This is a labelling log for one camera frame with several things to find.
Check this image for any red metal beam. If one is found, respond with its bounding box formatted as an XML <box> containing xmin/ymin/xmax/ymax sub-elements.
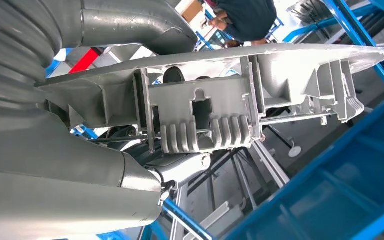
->
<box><xmin>68</xmin><ymin>47</ymin><xmax>103</xmax><ymax>74</ymax></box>

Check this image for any blue metal shelf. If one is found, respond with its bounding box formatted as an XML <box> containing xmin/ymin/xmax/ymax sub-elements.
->
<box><xmin>223</xmin><ymin>0</ymin><xmax>384</xmax><ymax>240</ymax></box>

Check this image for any brown cardboard box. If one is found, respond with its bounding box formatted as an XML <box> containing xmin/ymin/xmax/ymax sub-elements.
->
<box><xmin>181</xmin><ymin>0</ymin><xmax>204</xmax><ymax>23</ymax></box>

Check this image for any grey metal frame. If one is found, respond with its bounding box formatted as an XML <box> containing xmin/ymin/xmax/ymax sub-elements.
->
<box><xmin>170</xmin><ymin>139</ymin><xmax>291</xmax><ymax>240</ymax></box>

